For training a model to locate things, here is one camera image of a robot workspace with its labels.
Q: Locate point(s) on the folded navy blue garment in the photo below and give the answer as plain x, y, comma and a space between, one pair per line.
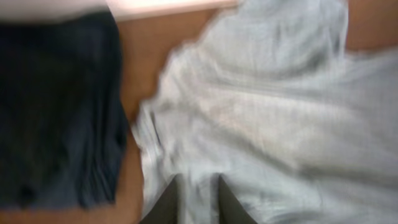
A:
63, 127

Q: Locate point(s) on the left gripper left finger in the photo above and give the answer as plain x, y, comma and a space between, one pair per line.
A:
165, 210

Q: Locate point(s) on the light grey-green t-shirt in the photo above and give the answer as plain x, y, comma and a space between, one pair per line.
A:
269, 100

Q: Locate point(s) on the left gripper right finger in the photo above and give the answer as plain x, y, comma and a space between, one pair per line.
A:
230, 209

